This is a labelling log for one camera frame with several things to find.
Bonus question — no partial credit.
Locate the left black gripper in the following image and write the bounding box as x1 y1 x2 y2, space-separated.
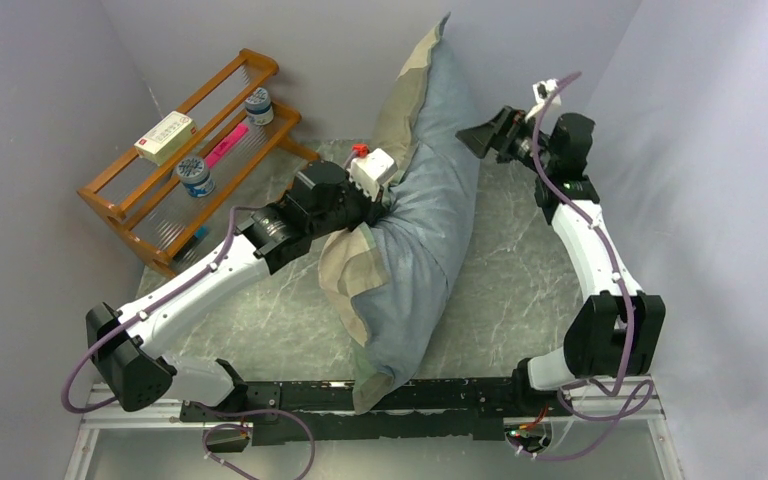
309 170 387 240

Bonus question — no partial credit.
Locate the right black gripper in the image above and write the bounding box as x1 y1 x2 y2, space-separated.
455 106 556 176

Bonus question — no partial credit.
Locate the patchwork green beige pillowcase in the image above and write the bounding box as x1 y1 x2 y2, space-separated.
318 11 453 416

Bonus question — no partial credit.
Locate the blue grey pillow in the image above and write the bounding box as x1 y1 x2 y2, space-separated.
352 39 479 404

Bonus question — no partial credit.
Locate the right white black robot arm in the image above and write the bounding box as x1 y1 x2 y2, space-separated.
456 106 666 415

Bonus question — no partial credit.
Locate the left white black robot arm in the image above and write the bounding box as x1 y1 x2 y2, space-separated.
86 149 398 420

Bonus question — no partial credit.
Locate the far blue white jar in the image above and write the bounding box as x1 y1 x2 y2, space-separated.
244 87 274 126

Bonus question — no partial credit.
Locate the blue white jar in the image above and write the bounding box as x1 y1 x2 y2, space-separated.
174 155 215 198
244 87 274 126

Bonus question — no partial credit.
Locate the near blue white jar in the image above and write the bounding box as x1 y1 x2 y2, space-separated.
174 155 215 198

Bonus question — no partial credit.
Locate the wooden tiered shelf rack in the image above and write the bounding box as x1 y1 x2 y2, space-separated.
77 49 319 278

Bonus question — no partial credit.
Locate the white cardboard box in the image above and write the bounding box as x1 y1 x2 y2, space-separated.
134 111 198 166

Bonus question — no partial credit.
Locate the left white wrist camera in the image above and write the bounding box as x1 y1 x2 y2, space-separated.
345 144 398 201

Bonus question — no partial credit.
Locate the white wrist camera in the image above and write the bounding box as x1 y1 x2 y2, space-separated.
526 78 562 119
345 144 398 201

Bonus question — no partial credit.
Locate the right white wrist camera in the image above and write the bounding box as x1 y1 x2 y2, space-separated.
526 78 562 119

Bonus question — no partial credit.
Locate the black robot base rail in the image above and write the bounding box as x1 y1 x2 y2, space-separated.
179 377 567 446

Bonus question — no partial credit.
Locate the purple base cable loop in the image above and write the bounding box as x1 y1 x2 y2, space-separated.
201 407 316 480

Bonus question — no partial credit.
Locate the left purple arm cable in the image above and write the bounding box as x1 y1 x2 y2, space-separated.
60 205 273 415

